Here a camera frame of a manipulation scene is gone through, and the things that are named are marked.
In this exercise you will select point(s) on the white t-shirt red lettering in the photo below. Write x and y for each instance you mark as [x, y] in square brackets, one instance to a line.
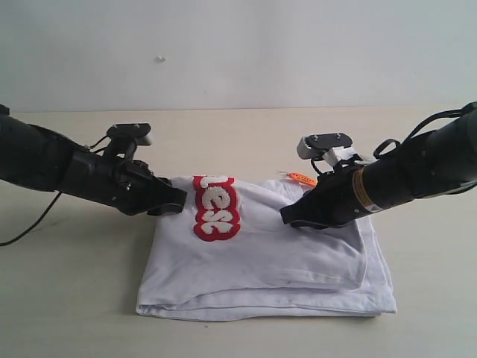
[228, 256]

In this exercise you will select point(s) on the orange clothing tag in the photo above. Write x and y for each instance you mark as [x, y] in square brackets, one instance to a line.
[298, 177]

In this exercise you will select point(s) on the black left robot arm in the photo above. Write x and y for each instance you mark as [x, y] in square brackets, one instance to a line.
[40, 159]

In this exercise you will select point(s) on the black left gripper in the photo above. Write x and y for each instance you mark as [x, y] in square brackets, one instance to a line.
[127, 185]

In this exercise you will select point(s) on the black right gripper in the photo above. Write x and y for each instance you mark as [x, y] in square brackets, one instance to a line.
[360, 193]

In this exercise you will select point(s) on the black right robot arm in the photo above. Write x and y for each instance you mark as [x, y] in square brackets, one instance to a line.
[437, 158]

